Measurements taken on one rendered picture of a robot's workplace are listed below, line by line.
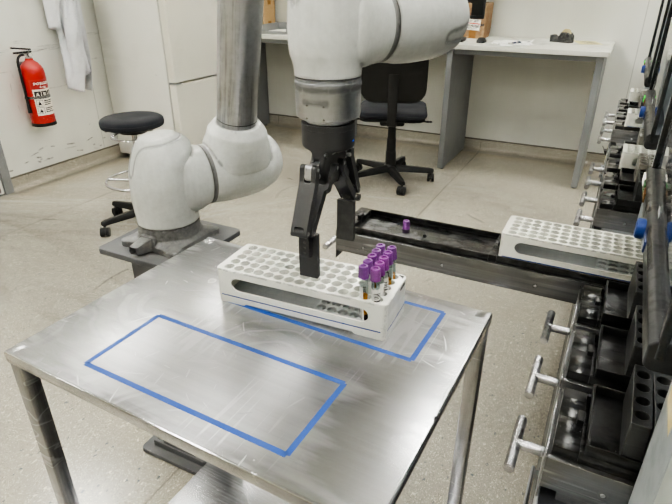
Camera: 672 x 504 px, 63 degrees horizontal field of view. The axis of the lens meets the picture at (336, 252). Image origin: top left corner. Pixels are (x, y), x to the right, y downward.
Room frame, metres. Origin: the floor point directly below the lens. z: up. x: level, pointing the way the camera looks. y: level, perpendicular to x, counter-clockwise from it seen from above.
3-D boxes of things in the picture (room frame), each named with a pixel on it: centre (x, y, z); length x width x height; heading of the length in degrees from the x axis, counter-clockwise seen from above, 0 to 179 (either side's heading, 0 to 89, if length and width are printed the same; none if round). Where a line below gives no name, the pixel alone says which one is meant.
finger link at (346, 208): (0.82, -0.02, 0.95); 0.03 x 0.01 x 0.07; 66
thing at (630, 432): (0.48, -0.35, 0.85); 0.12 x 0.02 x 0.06; 152
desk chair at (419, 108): (3.72, -0.40, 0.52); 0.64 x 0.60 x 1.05; 173
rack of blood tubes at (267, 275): (0.77, 0.04, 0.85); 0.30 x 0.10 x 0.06; 66
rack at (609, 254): (0.93, -0.48, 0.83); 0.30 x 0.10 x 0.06; 63
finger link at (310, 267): (0.69, 0.04, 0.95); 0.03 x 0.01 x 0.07; 66
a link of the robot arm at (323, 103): (0.75, 0.01, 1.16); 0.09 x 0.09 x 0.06
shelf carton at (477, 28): (4.40, -1.06, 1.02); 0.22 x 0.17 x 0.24; 153
